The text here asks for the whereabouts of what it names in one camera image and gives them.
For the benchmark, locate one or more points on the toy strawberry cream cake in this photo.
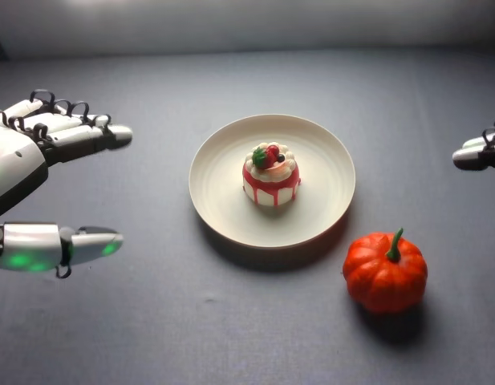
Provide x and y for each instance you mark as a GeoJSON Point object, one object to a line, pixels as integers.
{"type": "Point", "coordinates": [271, 176]}

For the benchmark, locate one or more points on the round white plate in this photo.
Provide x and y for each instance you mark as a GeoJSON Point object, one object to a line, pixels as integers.
{"type": "Point", "coordinates": [231, 192]}

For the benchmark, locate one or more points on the grey table cloth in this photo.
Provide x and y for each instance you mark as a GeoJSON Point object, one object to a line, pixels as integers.
{"type": "Point", "coordinates": [247, 329]}

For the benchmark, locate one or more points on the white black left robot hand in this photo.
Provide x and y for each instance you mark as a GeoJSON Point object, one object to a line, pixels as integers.
{"type": "Point", "coordinates": [14, 160]}

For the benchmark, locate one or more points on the orange toy pumpkin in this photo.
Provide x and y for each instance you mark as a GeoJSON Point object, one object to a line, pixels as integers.
{"type": "Point", "coordinates": [385, 274]}

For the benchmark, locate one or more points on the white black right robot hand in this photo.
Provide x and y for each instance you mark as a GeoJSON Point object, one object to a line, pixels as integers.
{"type": "Point", "coordinates": [471, 154]}

